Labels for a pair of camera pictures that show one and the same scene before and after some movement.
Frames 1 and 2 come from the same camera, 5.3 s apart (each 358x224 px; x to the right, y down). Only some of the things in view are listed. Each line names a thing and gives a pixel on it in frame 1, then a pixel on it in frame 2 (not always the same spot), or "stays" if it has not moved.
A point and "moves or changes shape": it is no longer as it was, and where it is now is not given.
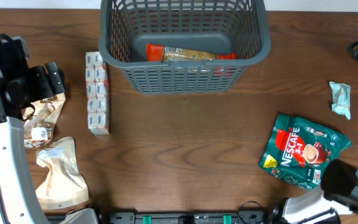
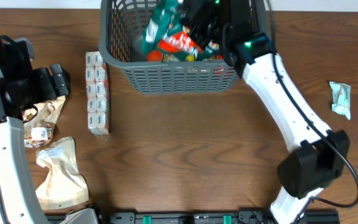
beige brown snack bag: [38, 127] stays
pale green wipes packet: [341, 96] stays
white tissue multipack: [97, 93] stays
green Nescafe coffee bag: [298, 151] moves or changes shape
